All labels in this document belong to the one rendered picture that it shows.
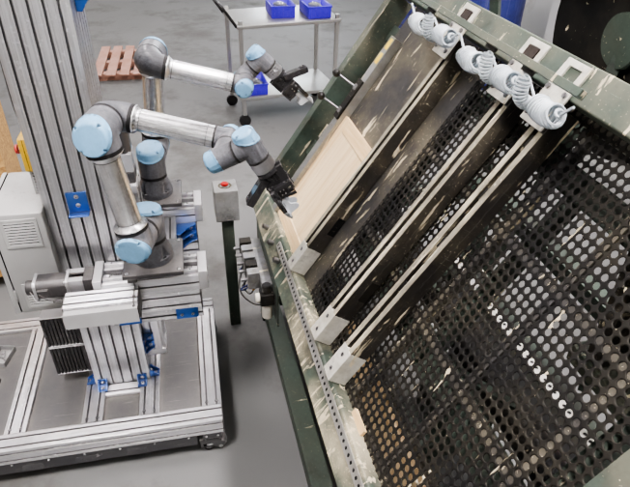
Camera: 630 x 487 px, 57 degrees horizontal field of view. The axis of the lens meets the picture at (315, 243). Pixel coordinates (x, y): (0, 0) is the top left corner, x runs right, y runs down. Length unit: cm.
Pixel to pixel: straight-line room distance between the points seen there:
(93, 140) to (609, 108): 141
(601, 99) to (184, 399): 214
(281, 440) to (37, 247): 142
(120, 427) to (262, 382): 78
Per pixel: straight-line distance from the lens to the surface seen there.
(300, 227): 255
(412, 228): 188
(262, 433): 297
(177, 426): 276
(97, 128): 186
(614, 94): 157
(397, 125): 218
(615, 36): 225
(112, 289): 232
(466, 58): 183
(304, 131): 289
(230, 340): 339
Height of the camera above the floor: 239
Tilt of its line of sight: 35 degrees down
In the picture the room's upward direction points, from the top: 1 degrees clockwise
